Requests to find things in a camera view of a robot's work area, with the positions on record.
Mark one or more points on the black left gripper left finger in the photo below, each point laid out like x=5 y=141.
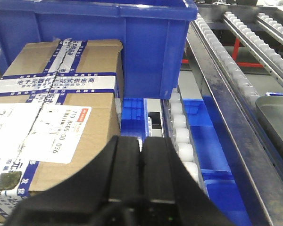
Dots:
x=106 y=192

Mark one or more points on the steel divider rail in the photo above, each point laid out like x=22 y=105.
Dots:
x=259 y=179

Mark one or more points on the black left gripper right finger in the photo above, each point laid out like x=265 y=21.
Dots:
x=175 y=198

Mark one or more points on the blue bin lower shelf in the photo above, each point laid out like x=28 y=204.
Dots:
x=218 y=178

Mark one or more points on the white roller track rail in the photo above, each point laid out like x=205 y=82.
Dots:
x=176 y=127

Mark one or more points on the stacked silver tray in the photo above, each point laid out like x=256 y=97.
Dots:
x=270 y=116

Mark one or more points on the large blue plastic crate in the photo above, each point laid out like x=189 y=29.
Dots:
x=153 y=34

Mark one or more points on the taped cardboard box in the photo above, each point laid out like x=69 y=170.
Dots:
x=60 y=103

